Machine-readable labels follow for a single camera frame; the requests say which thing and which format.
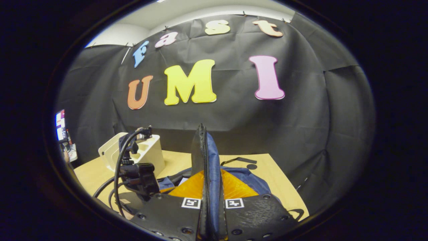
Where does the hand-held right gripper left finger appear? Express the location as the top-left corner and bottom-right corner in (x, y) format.
(130, 170), (205, 241)

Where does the white plastic bookshelf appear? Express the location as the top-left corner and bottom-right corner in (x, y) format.
(98, 132), (166, 176)

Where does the black curved strap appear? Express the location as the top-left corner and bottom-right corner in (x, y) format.
(220, 157), (257, 166)

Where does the computer monitor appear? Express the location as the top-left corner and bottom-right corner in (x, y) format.
(55, 109), (67, 141)

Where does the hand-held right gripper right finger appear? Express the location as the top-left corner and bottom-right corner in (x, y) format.
(220, 169), (300, 241)

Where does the blue schoolbag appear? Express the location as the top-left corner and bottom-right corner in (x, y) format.
(157, 123), (281, 241)

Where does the black cable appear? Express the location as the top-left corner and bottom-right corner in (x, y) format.
(114, 127), (147, 218)
(93, 177), (118, 198)

